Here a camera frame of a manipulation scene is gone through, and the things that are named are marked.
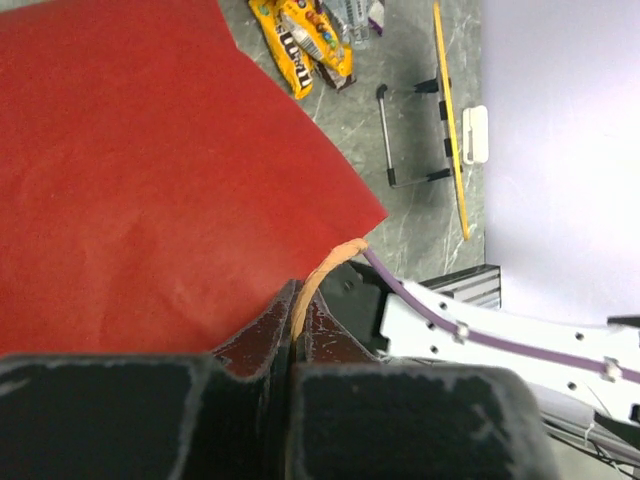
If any yellow M&M's packet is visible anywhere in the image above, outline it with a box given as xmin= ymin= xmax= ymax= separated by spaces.
xmin=248 ymin=0 xmax=313 ymax=100
xmin=276 ymin=0 xmax=354 ymax=77

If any purple brown M&M's packet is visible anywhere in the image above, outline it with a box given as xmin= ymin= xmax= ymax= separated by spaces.
xmin=368 ymin=0 xmax=385 ymax=36

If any red paper bag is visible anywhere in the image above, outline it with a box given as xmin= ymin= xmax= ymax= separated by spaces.
xmin=1 ymin=1 xmax=386 ymax=353

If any aluminium frame rail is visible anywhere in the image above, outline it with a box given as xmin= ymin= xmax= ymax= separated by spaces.
xmin=421 ymin=264 xmax=502 ymax=310

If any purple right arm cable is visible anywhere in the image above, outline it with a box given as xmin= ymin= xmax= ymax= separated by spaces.
xmin=361 ymin=248 xmax=640 ymax=386

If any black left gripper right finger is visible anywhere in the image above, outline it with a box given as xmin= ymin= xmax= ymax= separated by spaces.
xmin=287 ymin=298 xmax=560 ymax=479

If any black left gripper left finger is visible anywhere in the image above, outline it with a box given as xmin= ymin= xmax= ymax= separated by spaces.
xmin=1 ymin=281 xmax=300 ymax=479

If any white whiteboard eraser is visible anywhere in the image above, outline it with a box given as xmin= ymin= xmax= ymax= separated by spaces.
xmin=462 ymin=105 xmax=489 ymax=165

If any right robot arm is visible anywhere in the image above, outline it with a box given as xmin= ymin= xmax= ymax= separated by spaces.
xmin=320 ymin=262 xmax=639 ymax=428

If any yellow-framed small whiteboard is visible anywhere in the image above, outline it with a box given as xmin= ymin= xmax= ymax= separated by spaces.
xmin=432 ymin=1 xmax=470 ymax=241

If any white grey snack wrapper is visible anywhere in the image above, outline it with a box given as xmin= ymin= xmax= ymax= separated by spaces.
xmin=323 ymin=0 xmax=370 ymax=45

